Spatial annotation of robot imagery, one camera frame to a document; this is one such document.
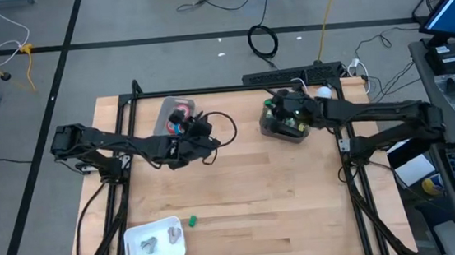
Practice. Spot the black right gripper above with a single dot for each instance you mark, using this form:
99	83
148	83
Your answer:
296	109

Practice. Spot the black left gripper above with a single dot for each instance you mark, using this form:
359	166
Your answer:
192	149

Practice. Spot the light blue tape roll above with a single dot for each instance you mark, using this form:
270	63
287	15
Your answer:
178	129

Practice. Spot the pink tape roll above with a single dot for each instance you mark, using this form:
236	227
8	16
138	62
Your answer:
187	108

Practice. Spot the yellow mini stapler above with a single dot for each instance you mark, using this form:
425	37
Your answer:
302	127

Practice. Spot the red tape roll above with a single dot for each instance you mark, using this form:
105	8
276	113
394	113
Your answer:
168	128

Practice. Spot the green mini stapler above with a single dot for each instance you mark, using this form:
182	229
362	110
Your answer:
193	221
268	103

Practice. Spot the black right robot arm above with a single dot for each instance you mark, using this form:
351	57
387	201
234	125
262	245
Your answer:
374	110

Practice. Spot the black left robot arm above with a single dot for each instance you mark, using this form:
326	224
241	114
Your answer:
109	144

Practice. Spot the light grey plastic bin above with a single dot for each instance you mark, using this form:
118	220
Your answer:
160	117

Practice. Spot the white bulb table lamp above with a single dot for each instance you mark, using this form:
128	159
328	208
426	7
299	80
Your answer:
324	92

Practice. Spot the black perforated box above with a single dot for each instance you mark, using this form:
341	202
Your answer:
289	74

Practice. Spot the smoky grey translucent bin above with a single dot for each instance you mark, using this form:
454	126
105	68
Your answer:
267	130

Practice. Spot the silver mounting plate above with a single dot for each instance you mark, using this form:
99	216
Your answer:
344	145
86	169

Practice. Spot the white paper box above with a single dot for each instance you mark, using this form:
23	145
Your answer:
415	170

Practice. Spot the yellow and blue object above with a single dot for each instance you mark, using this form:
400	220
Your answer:
431	186

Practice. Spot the black mini computer box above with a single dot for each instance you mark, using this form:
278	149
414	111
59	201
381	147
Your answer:
448	58

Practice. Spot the black aluminium table frame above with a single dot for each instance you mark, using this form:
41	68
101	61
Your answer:
228	88

